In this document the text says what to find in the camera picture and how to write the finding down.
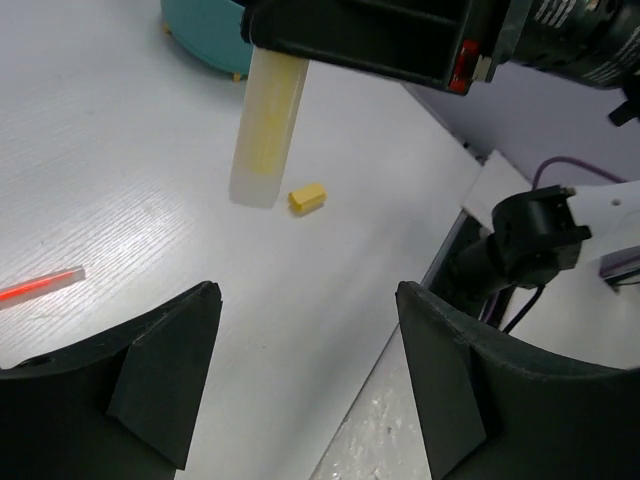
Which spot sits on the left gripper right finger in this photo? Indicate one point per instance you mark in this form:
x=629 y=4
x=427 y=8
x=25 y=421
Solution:
x=491 y=406

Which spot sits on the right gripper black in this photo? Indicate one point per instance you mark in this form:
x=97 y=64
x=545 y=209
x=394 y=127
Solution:
x=592 y=43

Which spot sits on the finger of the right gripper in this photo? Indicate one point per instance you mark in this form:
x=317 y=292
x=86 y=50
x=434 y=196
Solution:
x=424 y=42

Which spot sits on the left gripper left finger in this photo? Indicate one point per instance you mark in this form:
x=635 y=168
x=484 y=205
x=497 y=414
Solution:
x=121 y=404

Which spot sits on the yellow translucent marker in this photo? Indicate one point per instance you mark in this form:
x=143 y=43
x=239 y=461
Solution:
x=271 y=103

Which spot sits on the yellow marker cap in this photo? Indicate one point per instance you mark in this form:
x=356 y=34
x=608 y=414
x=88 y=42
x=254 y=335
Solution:
x=306 y=199

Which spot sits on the thin orange pen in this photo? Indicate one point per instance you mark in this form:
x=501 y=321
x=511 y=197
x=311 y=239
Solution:
x=34 y=288

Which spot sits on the teal round pen holder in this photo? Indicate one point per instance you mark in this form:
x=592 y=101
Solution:
x=211 y=31

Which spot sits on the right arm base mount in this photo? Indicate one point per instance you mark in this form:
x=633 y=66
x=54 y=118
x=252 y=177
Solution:
x=496 y=274

